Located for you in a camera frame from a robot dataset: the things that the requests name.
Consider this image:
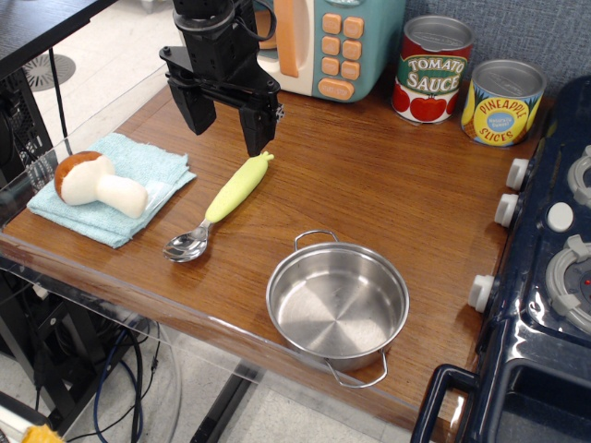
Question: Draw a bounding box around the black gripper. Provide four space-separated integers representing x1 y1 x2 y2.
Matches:
160 16 280 157

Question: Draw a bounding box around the plush mushroom toy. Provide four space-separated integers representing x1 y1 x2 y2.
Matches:
54 151 148 219

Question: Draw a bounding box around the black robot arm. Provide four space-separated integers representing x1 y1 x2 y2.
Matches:
159 1 283 157

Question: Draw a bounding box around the stainless steel pot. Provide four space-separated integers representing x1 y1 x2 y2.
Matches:
266 232 410 389

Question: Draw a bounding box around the light blue folded cloth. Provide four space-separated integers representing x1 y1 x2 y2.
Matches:
28 133 196 248

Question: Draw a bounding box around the toy microwave teal and cream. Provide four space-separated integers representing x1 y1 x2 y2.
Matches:
254 0 406 102

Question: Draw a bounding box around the tomato sauce can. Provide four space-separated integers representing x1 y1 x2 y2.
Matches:
392 15 475 124

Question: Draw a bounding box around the black desk at left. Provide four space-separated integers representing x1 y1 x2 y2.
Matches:
0 0 119 186

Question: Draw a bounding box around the pineapple slices can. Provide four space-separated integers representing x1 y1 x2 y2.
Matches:
461 59 547 148

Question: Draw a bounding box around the dark blue toy stove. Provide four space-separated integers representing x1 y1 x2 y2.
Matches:
412 76 590 442

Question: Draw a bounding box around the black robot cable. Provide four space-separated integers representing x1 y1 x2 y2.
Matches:
239 0 279 42

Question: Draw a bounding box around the spoon with green handle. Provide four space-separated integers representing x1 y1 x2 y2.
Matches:
163 151 274 263

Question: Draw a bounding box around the blue floor cable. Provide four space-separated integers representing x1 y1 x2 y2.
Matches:
92 329 144 443

